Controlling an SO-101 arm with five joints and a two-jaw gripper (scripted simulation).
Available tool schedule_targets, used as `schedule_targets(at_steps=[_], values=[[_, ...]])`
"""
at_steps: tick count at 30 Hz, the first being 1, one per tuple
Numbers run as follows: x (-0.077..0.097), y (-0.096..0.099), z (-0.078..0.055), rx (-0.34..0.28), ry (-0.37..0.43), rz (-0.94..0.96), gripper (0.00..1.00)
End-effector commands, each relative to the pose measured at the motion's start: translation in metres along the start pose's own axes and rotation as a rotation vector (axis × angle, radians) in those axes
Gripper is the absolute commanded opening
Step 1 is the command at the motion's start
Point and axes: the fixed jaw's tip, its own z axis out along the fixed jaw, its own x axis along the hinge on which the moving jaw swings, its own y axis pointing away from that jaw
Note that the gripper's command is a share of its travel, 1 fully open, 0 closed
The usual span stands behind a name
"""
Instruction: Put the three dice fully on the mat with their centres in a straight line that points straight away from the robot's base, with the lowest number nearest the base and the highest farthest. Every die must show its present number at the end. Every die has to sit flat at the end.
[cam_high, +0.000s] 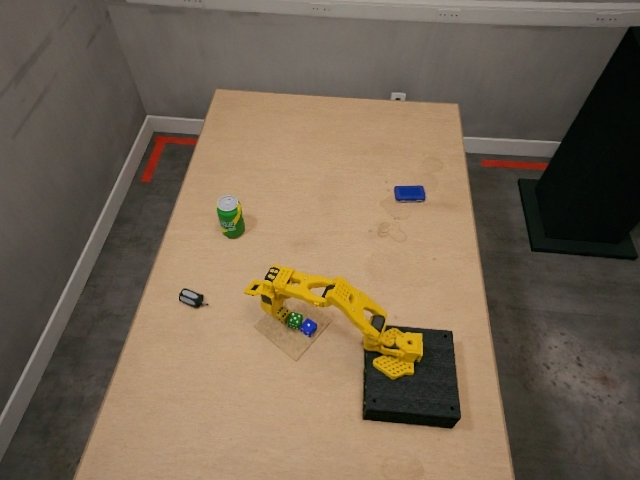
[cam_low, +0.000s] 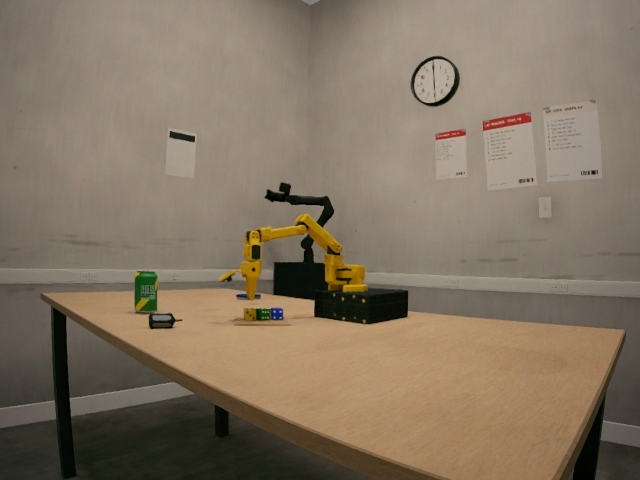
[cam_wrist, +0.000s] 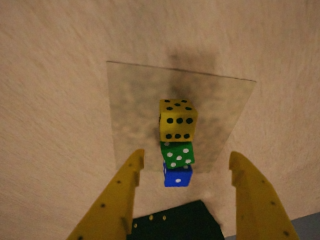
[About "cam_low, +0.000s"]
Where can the yellow die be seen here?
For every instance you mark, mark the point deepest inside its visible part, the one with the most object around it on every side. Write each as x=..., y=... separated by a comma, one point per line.
x=249, y=314

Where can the green soda can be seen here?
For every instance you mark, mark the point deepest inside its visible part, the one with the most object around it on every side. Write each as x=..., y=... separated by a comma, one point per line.
x=146, y=292

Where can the blue die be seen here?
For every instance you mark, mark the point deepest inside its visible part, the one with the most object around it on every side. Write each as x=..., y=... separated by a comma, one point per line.
x=276, y=314

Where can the green die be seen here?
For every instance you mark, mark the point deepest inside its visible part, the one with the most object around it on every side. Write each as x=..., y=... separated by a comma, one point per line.
x=262, y=314

